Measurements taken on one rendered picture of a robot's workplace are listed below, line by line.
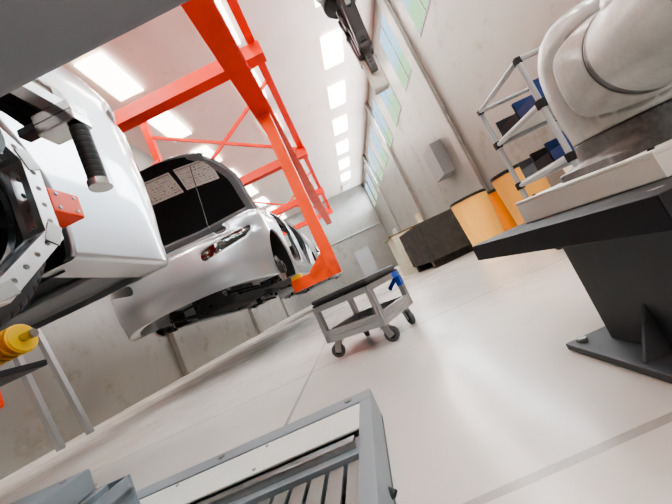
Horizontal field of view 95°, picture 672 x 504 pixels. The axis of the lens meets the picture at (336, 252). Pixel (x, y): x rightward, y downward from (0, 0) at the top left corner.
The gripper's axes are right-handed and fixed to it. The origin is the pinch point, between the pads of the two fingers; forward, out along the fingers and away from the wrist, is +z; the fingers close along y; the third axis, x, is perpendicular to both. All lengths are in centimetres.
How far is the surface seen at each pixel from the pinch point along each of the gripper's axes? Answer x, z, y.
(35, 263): 82, 4, -7
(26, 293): 90, 8, -5
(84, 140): 60, -14, -7
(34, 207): 83, -10, -2
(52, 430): 425, 64, 219
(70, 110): 60, -21, -7
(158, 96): 183, -247, 269
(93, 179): 61, -5, -8
